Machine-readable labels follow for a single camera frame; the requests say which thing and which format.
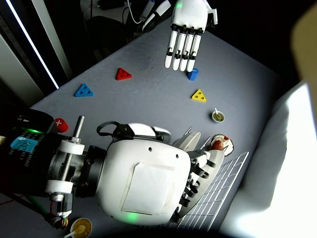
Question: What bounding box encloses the silver wire dish rack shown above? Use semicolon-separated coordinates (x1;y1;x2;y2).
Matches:
177;126;250;230

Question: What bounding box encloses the blue hexagonal block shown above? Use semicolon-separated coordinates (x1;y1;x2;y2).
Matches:
187;67;200;81

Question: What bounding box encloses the small white bowl green filling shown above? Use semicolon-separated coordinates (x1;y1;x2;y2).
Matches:
211;110;225;123

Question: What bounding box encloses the red triangle block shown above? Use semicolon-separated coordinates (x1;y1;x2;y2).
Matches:
115;67;132;81

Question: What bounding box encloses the red cylinder block white cross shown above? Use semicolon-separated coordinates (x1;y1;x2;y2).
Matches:
54;118;69;134

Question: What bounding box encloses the toy cupcake with strawberries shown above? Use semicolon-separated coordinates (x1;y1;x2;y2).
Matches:
209;133;235;157

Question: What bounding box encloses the white soup spoon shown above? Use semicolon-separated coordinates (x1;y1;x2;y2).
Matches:
63;225;86;238

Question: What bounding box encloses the white adapter cable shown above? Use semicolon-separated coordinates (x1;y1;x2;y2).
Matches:
126;0;156;25

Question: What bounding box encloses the red wire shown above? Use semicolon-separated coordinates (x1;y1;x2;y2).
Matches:
0;195;25;206

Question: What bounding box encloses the thick green cable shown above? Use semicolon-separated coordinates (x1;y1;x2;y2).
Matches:
26;195;51;219

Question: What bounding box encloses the white light strip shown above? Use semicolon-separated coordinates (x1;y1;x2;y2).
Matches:
4;0;60;90

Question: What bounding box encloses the beige panel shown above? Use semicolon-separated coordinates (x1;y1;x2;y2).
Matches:
289;3;317;84

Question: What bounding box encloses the yellow triangle block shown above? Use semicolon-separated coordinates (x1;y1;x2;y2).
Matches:
191;89;208;103

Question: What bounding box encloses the blue triangle block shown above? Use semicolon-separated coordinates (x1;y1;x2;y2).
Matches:
74;83;95;98

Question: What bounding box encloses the white sheet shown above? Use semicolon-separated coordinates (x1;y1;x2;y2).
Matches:
219;80;317;238

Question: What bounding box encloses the white bowl yellow soup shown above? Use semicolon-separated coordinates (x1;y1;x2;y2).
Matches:
70;217;93;238

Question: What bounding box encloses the white post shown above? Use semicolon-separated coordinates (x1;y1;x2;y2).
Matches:
31;0;73;78

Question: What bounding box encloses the grey table cloth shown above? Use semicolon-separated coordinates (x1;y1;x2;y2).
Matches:
0;17;284;238

